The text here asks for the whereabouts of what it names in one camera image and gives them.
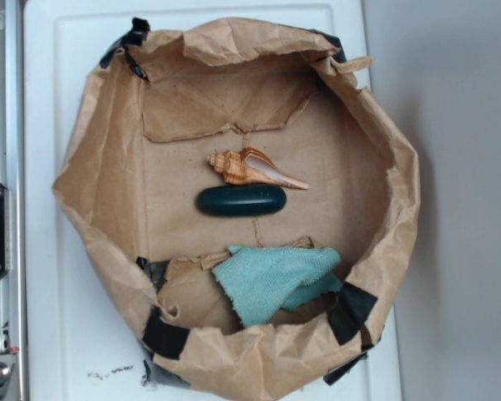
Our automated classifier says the white plastic tray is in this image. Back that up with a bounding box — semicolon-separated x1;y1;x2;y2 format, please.
21;0;403;401

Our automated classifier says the aluminium frame rail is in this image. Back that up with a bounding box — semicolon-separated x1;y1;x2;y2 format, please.
0;1;29;400

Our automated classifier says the teal microfiber cloth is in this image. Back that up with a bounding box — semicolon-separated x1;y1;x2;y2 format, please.
213;246;342;327

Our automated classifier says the dark green oval stone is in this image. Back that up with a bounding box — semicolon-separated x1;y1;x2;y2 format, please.
195;185;287;217

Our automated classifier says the brown paper bag bin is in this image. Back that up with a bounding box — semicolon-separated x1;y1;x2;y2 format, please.
53;18;420;400

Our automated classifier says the orange spiral conch shell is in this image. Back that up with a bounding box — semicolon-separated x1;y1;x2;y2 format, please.
207;147;309;190

